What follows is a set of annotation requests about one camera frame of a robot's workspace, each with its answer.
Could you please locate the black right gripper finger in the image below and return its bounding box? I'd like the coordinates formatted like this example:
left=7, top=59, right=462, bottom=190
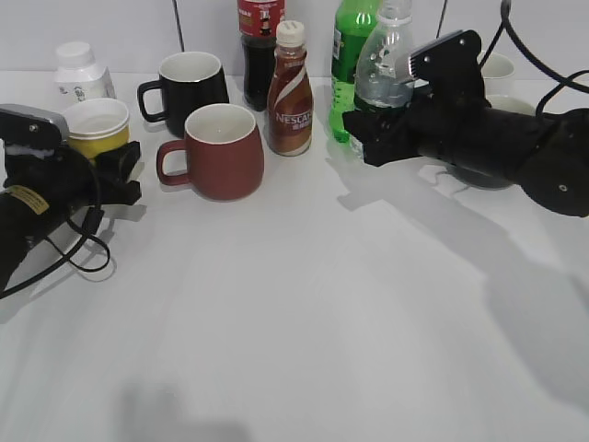
left=342, top=108, right=419, bottom=167

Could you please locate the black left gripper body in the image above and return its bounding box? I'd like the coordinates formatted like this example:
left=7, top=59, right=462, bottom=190
left=1, top=146, right=101, bottom=295

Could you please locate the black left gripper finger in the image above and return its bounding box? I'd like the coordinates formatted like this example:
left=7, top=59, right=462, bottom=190
left=95, top=141, right=141, bottom=184
left=99, top=180, right=141, bottom=206

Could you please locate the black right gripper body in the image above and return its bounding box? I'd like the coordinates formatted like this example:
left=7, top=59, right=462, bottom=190
left=404, top=94, right=543, bottom=184

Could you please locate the yellow paper cup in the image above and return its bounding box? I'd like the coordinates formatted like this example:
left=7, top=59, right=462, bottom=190
left=63, top=98, right=130, bottom=159

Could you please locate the clear water bottle green label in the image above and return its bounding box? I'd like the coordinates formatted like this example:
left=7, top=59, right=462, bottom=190
left=353, top=0, right=413, bottom=113

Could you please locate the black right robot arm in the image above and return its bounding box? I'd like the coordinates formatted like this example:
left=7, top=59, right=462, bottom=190
left=343, top=94, right=588, bottom=217

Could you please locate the dark grey ceramic mug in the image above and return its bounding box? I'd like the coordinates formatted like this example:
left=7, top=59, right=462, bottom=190
left=446, top=95, right=535, bottom=190

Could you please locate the white ceramic mug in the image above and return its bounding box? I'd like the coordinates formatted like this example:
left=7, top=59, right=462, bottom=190
left=480, top=52, right=515, bottom=96

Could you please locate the white milk carton bottle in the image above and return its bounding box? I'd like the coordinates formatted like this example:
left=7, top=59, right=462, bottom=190
left=54, top=41, right=116, bottom=107

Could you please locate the brown Nescafe coffee bottle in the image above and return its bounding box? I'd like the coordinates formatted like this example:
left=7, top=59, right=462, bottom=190
left=267, top=20, right=314, bottom=157

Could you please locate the red ceramic mug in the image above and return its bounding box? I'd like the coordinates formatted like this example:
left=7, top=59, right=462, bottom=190
left=156, top=103, right=265, bottom=201

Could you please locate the black ceramic mug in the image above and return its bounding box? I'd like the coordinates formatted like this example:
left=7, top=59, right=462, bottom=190
left=137, top=52, right=229, bottom=138

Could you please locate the green soda bottle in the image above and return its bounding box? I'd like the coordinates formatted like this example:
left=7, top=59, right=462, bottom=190
left=329, top=0, right=381, bottom=144

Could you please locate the cola bottle red label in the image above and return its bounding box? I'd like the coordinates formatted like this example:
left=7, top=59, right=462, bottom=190
left=237, top=0, right=285, bottom=111

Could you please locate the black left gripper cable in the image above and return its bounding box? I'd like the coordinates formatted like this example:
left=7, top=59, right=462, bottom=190
left=0, top=160, right=111, bottom=300

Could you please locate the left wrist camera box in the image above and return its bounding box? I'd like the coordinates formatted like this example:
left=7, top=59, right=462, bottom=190
left=1, top=104, right=70, bottom=158

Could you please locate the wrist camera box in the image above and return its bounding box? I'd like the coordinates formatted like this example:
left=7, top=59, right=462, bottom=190
left=1, top=104, right=70, bottom=158
left=394, top=29, right=486, bottom=103

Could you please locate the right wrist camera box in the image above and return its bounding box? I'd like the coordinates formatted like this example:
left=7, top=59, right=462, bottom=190
left=394, top=29, right=486, bottom=103

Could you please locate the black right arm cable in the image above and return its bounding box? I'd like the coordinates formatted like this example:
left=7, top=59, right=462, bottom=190
left=478, top=0, right=589, bottom=119

